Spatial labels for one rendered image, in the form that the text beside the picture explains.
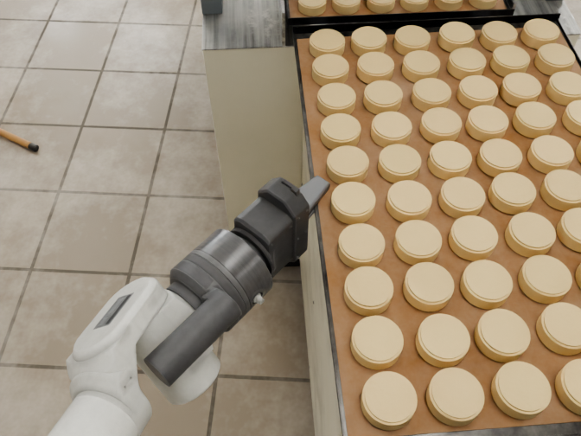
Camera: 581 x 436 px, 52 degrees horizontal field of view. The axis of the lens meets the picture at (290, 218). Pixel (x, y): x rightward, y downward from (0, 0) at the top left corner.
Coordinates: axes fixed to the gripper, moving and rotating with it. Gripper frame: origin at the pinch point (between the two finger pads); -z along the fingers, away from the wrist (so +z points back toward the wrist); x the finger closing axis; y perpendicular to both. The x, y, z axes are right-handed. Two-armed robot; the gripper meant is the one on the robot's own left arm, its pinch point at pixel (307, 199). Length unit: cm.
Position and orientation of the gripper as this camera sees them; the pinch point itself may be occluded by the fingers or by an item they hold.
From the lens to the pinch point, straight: 69.8
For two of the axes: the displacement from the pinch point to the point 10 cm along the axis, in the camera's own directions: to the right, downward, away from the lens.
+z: -6.5, 6.2, -4.4
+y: -7.6, -5.3, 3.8
